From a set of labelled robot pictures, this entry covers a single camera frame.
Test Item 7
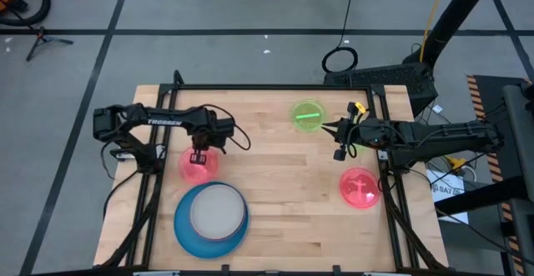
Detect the small black tripod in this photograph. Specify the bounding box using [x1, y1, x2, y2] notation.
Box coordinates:
[25, 25, 75, 63]

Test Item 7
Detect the black floor mat striped edge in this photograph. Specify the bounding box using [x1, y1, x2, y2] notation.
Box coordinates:
[466, 74, 534, 276]

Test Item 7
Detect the black perforated metal box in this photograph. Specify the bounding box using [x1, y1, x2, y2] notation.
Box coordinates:
[323, 63, 439, 118]

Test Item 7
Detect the yellow cable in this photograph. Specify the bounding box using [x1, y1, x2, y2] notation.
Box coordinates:
[419, 0, 448, 63]

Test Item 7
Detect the red transparent plastic plate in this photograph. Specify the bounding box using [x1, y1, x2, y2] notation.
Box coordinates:
[178, 146, 219, 185]
[339, 167, 382, 209]

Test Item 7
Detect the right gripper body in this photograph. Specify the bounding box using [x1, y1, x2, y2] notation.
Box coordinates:
[333, 102, 370, 163]

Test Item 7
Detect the yellow plug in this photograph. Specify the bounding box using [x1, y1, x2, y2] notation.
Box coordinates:
[444, 155, 467, 173]

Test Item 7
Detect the white paper sheet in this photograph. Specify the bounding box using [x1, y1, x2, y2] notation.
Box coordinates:
[426, 168, 471, 226]

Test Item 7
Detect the green transparent plate with stripe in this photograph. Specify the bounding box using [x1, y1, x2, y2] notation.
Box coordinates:
[290, 98, 327, 133]

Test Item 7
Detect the black diagonal frame strut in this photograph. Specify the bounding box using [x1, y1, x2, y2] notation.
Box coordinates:
[381, 175, 446, 271]
[99, 194, 159, 268]

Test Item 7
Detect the black vacuum hose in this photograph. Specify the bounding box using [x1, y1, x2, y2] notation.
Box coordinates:
[0, 0, 52, 27]

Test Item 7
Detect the black coiled floor cable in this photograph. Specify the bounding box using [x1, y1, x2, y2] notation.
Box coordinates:
[320, 0, 360, 75]

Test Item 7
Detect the grey metal beam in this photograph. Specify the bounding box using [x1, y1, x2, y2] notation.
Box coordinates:
[502, 84, 534, 276]

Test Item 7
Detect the black slanted rig post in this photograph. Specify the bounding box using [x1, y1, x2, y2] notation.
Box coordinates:
[433, 174, 531, 217]
[402, 0, 500, 67]

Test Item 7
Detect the white plastic plate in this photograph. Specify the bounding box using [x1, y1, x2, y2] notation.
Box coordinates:
[191, 183, 245, 240]

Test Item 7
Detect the large blue plastic plate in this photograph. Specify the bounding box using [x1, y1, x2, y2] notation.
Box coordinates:
[173, 180, 250, 259]

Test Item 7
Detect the black aluminium table frame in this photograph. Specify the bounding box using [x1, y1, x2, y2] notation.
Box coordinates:
[139, 83, 408, 273]

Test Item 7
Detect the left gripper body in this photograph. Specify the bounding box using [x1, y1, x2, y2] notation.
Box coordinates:
[190, 133, 229, 155]

